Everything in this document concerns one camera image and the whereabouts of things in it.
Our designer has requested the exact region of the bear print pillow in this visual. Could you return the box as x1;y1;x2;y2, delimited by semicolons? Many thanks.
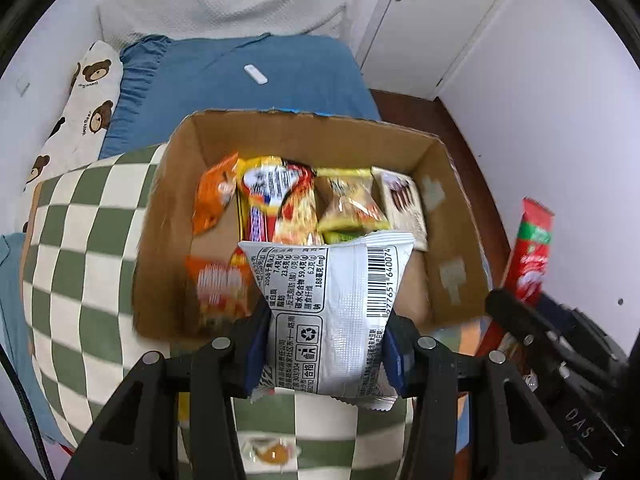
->
22;40;125;193

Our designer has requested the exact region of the silver white snack packet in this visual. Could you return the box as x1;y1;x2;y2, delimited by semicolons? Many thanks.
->
237;230;416;412

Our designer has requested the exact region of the orange mushroom print packet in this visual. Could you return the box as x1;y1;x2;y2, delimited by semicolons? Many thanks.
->
185;252;253;333

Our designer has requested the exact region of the green white checkered mat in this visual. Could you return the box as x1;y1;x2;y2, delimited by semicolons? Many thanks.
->
15;142;481;480

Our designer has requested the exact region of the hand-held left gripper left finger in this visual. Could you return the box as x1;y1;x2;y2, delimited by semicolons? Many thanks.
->
60;302;273;480

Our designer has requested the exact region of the cardboard box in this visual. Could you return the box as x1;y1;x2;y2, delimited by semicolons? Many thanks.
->
131;108;493;341

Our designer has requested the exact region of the yellow red noodle packet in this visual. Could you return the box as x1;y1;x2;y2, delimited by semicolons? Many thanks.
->
235;156;323;247

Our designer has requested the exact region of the white chocolate wafer packet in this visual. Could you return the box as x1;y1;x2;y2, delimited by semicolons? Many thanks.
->
371;166;430;252

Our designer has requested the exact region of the plain orange snack packet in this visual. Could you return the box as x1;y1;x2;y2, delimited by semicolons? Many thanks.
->
192;152;241;236

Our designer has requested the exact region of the yellow jelly cup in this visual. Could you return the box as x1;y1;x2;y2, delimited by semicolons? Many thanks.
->
240;435;296;467

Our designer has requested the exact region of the white textured cushion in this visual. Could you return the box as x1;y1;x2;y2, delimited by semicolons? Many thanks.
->
95;0;361;56

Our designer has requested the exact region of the black cable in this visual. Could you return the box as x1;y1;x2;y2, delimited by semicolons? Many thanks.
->
0;345;56;480

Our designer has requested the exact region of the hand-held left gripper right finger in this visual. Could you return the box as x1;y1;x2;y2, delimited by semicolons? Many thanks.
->
382;307;586;480

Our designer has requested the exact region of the long red snack packet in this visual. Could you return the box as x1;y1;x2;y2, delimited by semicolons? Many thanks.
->
475;197;556;361

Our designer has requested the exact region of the yellow clear pastry packet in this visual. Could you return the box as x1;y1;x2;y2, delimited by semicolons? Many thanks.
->
314;166;391;246

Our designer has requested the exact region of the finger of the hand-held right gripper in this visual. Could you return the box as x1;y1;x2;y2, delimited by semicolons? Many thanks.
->
484;287;563;358
539;292;631;366

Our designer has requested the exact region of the white door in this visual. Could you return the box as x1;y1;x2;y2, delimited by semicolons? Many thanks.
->
357;0;526;98

